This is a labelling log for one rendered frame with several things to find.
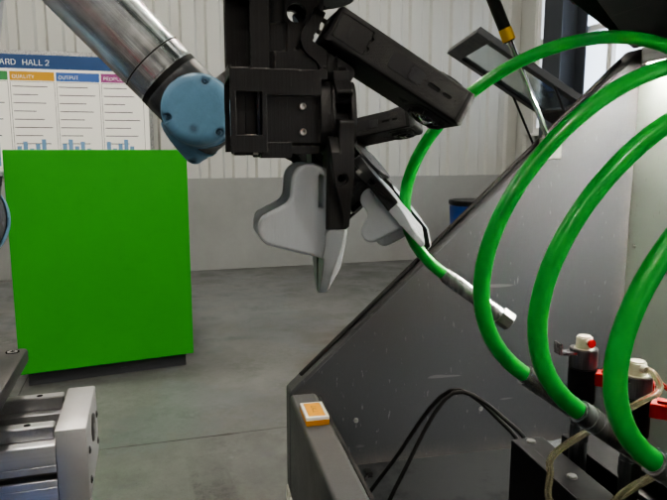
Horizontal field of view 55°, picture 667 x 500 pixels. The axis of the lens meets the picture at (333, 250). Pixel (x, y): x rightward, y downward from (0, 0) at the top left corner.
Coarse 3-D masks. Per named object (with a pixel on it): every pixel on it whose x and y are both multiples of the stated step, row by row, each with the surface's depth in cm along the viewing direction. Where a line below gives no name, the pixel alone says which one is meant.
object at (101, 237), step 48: (48, 192) 341; (96, 192) 351; (144, 192) 362; (48, 240) 344; (96, 240) 355; (144, 240) 365; (48, 288) 348; (96, 288) 358; (144, 288) 369; (48, 336) 351; (96, 336) 362; (144, 336) 373; (192, 336) 385
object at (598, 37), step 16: (592, 32) 67; (608, 32) 67; (624, 32) 67; (640, 32) 67; (544, 48) 68; (560, 48) 68; (576, 48) 68; (656, 48) 67; (512, 64) 69; (480, 80) 70; (496, 80) 70; (416, 160) 72; (400, 192) 74; (432, 256) 74; (432, 272) 74
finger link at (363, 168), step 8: (360, 160) 73; (360, 168) 72; (368, 168) 72; (360, 176) 72; (368, 176) 72; (376, 176) 72; (368, 184) 72; (376, 184) 71; (376, 192) 72; (384, 192) 71; (384, 200) 72; (392, 200) 71
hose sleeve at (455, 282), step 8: (448, 272) 74; (448, 280) 74; (456, 280) 74; (464, 280) 74; (456, 288) 74; (464, 288) 73; (472, 288) 74; (464, 296) 74; (472, 304) 74; (496, 304) 74; (496, 312) 73
